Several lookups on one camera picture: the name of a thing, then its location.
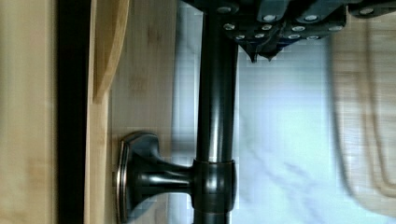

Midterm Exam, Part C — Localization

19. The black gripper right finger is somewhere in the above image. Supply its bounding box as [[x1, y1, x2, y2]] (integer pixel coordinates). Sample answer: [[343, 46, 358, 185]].
[[258, 6, 347, 60]]

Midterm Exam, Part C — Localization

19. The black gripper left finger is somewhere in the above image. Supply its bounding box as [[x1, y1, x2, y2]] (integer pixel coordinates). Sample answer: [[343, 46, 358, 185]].
[[219, 11, 282, 63]]

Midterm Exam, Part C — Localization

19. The light wooden drawer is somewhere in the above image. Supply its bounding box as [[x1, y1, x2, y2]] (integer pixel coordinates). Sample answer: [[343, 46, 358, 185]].
[[83, 0, 177, 224]]

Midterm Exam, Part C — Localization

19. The black metal drawer handle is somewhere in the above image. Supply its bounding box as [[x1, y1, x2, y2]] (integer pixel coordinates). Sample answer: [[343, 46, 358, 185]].
[[116, 10, 237, 224]]

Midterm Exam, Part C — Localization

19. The bamboo cutting board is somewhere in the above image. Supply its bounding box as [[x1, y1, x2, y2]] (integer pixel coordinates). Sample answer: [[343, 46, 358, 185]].
[[332, 13, 395, 217]]

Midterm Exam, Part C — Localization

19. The light wooden cabinet frame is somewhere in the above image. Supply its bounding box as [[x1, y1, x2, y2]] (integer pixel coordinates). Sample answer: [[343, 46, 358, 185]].
[[0, 0, 57, 224]]

